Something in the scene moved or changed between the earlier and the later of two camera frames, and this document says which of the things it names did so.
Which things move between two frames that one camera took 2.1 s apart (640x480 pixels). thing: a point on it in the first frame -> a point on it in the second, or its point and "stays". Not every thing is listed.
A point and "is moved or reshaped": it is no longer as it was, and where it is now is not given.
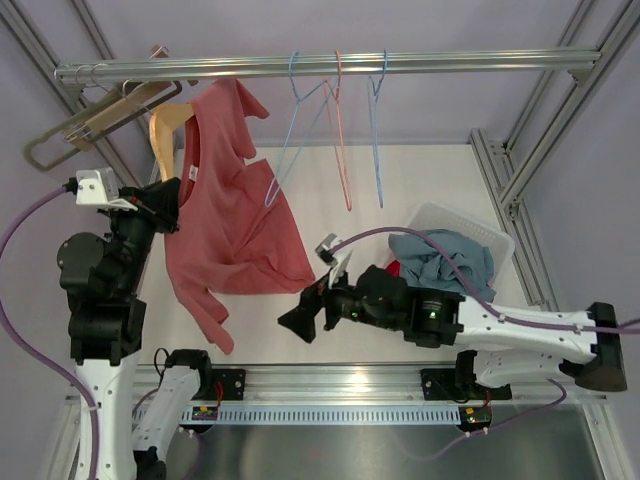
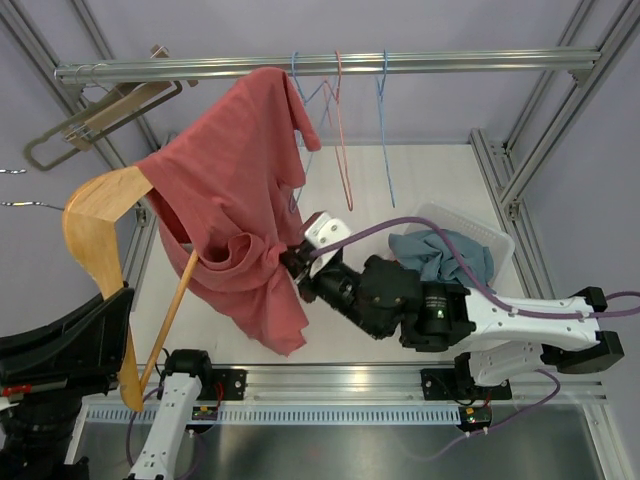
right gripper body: x=320 y=306 -> x=298 y=265
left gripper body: x=161 y=206 -> x=62 y=340
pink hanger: x=342 y=160 stays
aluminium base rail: x=377 y=384 stays
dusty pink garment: x=237 y=231 is moved or reshaped
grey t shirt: x=424 y=264 stays
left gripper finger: x=162 y=199 -> x=90 y=341
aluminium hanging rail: x=578 y=61 stays
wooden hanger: x=162 y=123 is moved or reshaped
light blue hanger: x=298 y=100 -> x=320 y=126
